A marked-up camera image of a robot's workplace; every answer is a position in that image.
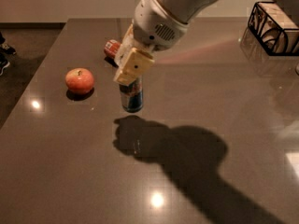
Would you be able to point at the orange soda can lying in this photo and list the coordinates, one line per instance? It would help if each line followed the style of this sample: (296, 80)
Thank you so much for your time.
(111, 48)

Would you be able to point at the red apple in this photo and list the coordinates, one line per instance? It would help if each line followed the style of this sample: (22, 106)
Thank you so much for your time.
(79, 81)

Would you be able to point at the Red Bull can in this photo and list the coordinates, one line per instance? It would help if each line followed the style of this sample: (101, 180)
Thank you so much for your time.
(132, 96)

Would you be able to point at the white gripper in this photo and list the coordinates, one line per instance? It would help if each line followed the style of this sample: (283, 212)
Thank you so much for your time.
(153, 25)

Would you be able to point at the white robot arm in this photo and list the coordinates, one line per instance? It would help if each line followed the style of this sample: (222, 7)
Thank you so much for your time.
(285, 12)

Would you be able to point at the dark shoe on floor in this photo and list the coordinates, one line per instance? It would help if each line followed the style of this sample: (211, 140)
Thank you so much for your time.
(5, 48)

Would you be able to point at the snack packets in basket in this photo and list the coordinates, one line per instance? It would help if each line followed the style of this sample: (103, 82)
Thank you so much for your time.
(275, 25)

